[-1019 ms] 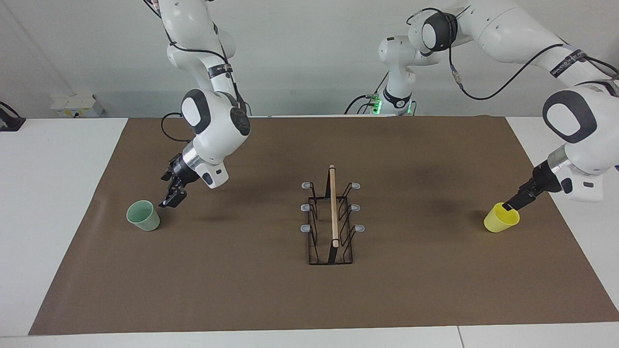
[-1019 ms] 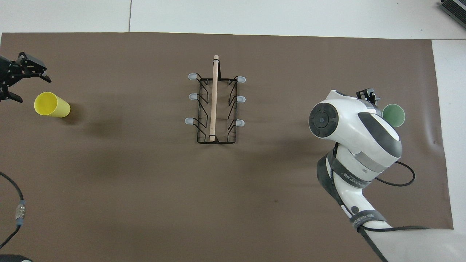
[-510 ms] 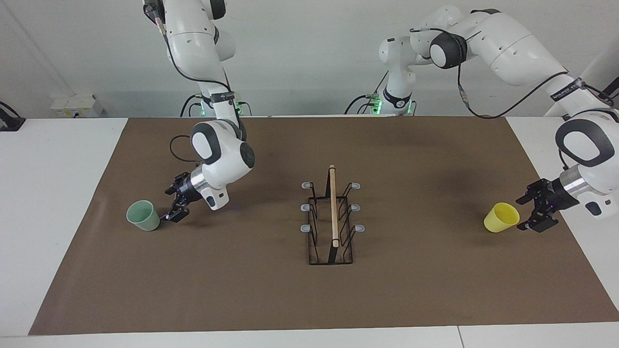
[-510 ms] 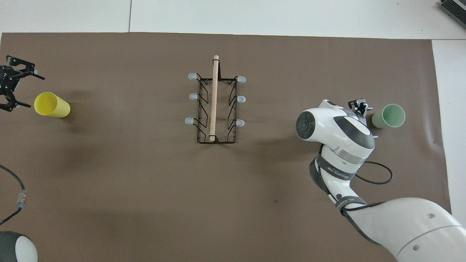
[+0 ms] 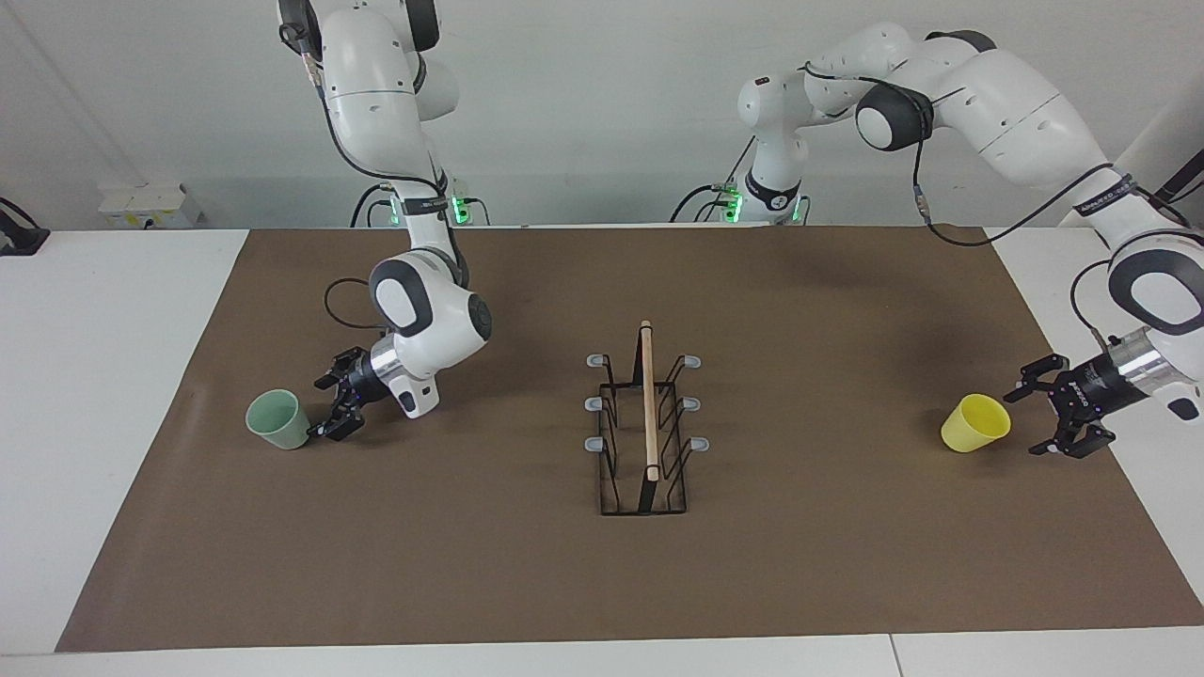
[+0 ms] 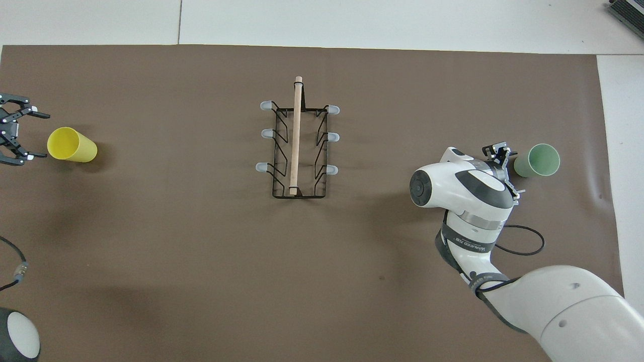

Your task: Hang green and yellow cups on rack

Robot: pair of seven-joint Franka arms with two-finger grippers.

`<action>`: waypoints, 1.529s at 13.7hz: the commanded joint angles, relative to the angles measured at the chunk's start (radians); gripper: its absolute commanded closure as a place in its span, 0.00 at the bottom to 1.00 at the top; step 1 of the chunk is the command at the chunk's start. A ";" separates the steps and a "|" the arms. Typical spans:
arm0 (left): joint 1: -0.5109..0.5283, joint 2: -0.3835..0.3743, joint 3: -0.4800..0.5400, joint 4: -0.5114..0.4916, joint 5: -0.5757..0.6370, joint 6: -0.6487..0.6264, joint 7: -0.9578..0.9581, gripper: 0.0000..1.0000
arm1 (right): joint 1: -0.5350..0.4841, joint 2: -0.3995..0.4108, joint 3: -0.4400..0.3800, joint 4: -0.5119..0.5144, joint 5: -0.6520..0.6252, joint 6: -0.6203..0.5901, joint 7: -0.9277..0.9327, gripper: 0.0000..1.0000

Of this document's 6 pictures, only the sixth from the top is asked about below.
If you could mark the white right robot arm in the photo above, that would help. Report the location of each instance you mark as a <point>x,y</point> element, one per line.
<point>478,196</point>

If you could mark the pale green plastic cup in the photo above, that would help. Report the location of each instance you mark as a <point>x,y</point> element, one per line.
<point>541,161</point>

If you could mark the yellow plastic cup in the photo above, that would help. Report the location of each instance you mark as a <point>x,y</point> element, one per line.
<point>80,150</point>

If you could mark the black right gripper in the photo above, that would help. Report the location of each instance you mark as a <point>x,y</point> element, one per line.
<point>504,171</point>

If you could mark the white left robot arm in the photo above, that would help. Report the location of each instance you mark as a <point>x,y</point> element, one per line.
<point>20,334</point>

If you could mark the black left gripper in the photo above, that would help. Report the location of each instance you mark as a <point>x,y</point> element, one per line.
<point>7,133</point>

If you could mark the brown paper table mat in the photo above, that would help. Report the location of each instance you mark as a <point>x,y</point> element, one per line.
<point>201,261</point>

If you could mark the grey ridged device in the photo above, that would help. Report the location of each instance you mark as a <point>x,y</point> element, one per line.
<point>629,12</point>

